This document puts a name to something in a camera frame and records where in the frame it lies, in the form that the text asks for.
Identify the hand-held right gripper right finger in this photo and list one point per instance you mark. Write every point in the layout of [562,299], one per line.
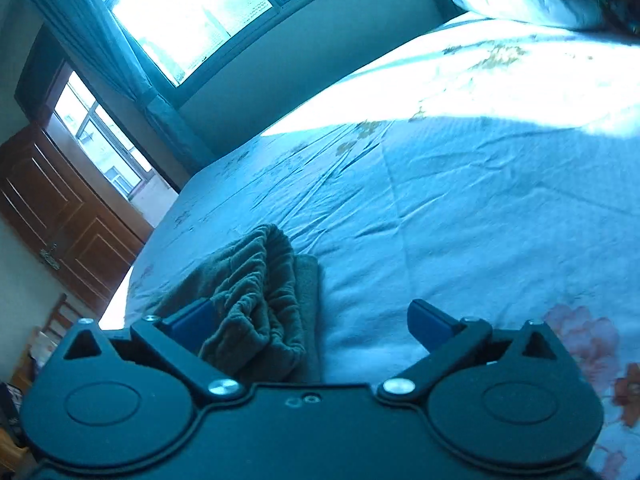
[425,324]

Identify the window behind doorway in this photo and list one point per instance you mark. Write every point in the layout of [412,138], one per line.
[100,140]

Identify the wooden chair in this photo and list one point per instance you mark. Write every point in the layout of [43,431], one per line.
[50,330]

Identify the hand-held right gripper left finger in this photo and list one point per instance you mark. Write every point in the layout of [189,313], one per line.
[192,326]

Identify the brown wooden door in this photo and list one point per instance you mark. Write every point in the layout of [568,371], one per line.
[55,200]

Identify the large bedroom window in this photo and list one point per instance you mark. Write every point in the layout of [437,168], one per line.
[190,15]

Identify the bed with floral sheet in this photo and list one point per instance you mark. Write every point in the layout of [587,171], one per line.
[475,200]

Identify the blue window curtain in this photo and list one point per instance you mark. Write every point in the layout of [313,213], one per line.
[115,60]

